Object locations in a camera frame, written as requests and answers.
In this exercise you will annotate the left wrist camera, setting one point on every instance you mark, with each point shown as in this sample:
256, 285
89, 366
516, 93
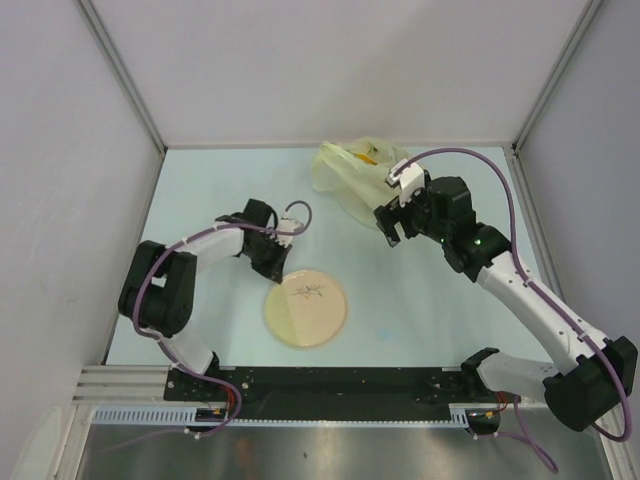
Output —
286, 230

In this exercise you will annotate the pink ceramic plate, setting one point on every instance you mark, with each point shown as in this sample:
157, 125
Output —
309, 308

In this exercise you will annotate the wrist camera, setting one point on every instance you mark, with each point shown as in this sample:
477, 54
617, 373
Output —
408, 177
286, 230

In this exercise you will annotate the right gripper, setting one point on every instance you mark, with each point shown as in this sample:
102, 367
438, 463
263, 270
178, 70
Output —
388, 216

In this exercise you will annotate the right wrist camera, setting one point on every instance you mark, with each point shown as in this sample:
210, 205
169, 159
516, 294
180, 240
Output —
408, 177

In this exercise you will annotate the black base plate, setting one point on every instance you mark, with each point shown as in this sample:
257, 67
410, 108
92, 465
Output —
284, 408

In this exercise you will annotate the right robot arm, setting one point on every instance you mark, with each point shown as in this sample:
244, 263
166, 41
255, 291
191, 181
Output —
588, 374

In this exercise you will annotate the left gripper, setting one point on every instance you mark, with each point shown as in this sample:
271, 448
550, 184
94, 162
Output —
274, 270

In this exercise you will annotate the pale green plastic bag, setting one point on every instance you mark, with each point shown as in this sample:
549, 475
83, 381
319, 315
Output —
354, 174

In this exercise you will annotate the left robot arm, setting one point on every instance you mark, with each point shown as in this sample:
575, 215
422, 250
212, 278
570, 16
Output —
159, 289

